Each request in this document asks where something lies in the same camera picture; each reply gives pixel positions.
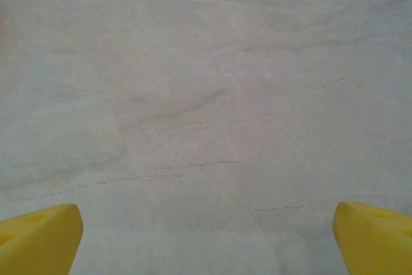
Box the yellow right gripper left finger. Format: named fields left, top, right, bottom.
left=0, top=203, right=84, bottom=275

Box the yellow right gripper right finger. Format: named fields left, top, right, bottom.
left=332, top=201, right=412, bottom=275

